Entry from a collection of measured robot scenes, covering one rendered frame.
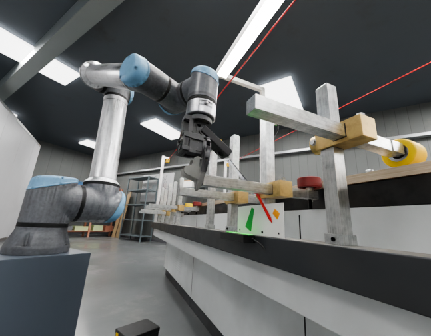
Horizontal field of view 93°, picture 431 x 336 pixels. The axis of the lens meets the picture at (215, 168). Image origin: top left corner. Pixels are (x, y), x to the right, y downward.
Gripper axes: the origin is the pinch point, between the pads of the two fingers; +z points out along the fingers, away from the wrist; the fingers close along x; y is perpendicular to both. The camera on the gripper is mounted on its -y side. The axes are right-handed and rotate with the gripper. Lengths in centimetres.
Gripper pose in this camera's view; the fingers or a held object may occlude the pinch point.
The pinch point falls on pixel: (199, 187)
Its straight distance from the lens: 57.2
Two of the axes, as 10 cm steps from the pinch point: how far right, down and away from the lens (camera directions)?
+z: -0.8, 9.6, -2.7
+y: -9.1, -1.8, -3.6
